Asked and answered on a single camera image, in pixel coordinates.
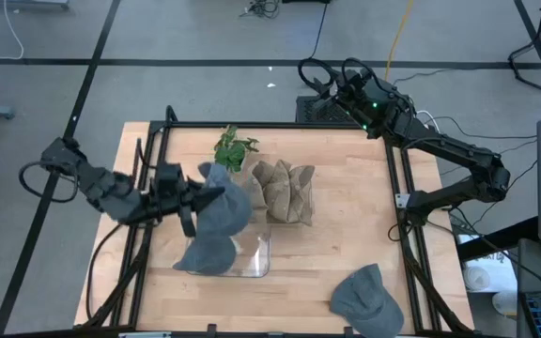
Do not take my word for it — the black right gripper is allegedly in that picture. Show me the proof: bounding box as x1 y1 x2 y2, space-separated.
311 69 375 114

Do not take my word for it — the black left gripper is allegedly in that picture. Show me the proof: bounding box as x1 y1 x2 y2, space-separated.
150 181 227 239

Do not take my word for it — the black computer box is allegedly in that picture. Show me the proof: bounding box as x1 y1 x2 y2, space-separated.
296 96 363 124

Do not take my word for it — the clear plastic bin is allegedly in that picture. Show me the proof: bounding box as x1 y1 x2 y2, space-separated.
183 218 272 279
230 172 317 225

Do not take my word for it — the small green potted plant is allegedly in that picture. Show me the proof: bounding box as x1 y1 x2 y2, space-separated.
212 123 261 174

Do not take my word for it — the black desk edge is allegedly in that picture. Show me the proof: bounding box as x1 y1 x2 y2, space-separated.
456 215 539 263

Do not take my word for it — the white paper cup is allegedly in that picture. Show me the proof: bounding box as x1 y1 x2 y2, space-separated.
462 266 491 292
491 290 519 316

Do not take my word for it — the grey metal base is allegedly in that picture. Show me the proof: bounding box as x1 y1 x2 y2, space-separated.
0 0 70 10

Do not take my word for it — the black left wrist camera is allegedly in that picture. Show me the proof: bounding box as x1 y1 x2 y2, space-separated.
154 161 183 184

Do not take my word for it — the black coiled floor cable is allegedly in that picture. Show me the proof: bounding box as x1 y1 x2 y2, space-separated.
297 2 342 93

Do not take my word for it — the black cable bundle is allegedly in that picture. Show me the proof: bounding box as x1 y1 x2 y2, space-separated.
240 0 281 20

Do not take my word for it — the black aluminium table frame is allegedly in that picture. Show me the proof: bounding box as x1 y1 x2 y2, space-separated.
82 105 476 337

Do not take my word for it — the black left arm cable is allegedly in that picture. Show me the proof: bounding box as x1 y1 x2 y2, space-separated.
18 161 82 204

